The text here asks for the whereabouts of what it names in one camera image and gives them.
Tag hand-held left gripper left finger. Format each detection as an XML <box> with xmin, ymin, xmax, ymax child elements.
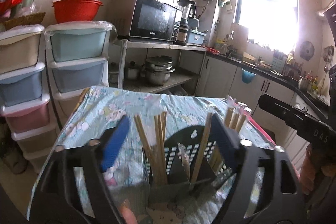
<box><xmin>29</xmin><ymin>115</ymin><xmax>132</xmax><ymax>224</ymax></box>

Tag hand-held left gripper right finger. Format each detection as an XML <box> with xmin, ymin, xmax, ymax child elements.
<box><xmin>207</xmin><ymin>113</ymin><xmax>307</xmax><ymax>224</ymax></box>

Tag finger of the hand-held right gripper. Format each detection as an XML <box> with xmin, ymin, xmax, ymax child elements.
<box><xmin>259</xmin><ymin>94</ymin><xmax>297</xmax><ymax>122</ymax></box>

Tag bunch of wooden chopsticks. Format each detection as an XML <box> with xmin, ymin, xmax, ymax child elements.
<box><xmin>133</xmin><ymin>102</ymin><xmax>253</xmax><ymax>185</ymax></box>

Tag dark green utensil basket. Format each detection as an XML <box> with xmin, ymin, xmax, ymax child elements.
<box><xmin>142</xmin><ymin>123</ymin><xmax>238</xmax><ymax>224</ymax></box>

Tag hanging kitchen utensils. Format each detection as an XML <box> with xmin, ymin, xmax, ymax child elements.
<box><xmin>323</xmin><ymin>46</ymin><xmax>334</xmax><ymax>62</ymax></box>

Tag person's right hand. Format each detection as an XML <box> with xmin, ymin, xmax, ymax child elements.
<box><xmin>301</xmin><ymin>143</ymin><xmax>332</xmax><ymax>194</ymax></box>

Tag black kitchen countertop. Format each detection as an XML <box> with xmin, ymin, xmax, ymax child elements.
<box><xmin>207</xmin><ymin>52</ymin><xmax>331</xmax><ymax>111</ymax></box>

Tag small steel countertop pot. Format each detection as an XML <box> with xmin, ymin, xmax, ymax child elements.
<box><xmin>298</xmin><ymin>76</ymin><xmax>310</xmax><ymax>90</ymax></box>

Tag light blue printed blanket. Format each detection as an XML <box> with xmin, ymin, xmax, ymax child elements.
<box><xmin>29</xmin><ymin>86</ymin><xmax>276</xmax><ymax>224</ymax></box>

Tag blue hanging bin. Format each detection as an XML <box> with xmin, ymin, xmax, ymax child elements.
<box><xmin>241</xmin><ymin>68</ymin><xmax>256</xmax><ymax>84</ymax></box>

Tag group of condiment bottles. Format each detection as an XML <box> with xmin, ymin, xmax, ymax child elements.
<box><xmin>308</xmin><ymin>70</ymin><xmax>330</xmax><ymax>98</ymax></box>

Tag white kitchen cabinets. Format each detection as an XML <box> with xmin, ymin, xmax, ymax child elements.
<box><xmin>196</xmin><ymin>55</ymin><xmax>328</xmax><ymax>169</ymax></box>

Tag small lidded cooking pot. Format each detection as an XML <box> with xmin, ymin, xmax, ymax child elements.
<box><xmin>127</xmin><ymin>61</ymin><xmax>141</xmax><ymax>80</ymax></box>
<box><xmin>108</xmin><ymin>63</ymin><xmax>120</xmax><ymax>84</ymax></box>

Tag wooden cutting board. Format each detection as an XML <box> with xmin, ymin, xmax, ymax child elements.
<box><xmin>231</xmin><ymin>23</ymin><xmax>248</xmax><ymax>46</ymax></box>

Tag large stainless steel pot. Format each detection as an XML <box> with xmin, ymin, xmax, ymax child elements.
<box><xmin>144</xmin><ymin>56</ymin><xmax>175</xmax><ymax>85</ymax></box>

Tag dark range hood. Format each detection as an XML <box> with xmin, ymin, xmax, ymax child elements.
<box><xmin>324</xmin><ymin>0</ymin><xmax>336</xmax><ymax>67</ymax></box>

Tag dark slipper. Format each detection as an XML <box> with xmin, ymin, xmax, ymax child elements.
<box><xmin>3</xmin><ymin>144</ymin><xmax>29</xmax><ymax>175</ymax></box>

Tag kitchen window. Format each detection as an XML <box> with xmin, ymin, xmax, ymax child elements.
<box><xmin>232</xmin><ymin>0</ymin><xmax>300</xmax><ymax>52</ymax></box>

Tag light blue lidded box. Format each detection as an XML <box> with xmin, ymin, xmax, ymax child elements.
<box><xmin>185</xmin><ymin>29</ymin><xmax>207</xmax><ymax>46</ymax></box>

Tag stainless steel shelf rack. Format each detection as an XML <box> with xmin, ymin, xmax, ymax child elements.
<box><xmin>113</xmin><ymin>39</ymin><xmax>208</xmax><ymax>96</ymax></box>

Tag black blender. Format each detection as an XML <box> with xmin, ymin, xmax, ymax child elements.
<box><xmin>176</xmin><ymin>0</ymin><xmax>197</xmax><ymax>45</ymax></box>

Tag black microwave oven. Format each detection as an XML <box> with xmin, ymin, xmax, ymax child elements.
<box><xmin>110</xmin><ymin>0</ymin><xmax>182</xmax><ymax>43</ymax></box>

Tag red plastic basin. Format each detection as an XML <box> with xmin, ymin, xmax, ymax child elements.
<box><xmin>52</xmin><ymin>0</ymin><xmax>103</xmax><ymax>24</ymax></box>

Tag brown wicker basket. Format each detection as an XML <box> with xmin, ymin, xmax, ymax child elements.
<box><xmin>3</xmin><ymin>12</ymin><xmax>46</xmax><ymax>30</ymax></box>

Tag silver exhaust duct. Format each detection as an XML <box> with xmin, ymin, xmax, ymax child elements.
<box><xmin>316</xmin><ymin>0</ymin><xmax>336</xmax><ymax>18</ymax></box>

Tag green wall-mounted holder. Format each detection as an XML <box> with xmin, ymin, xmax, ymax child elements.
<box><xmin>218</xmin><ymin>0</ymin><xmax>233</xmax><ymax>13</ymax></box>

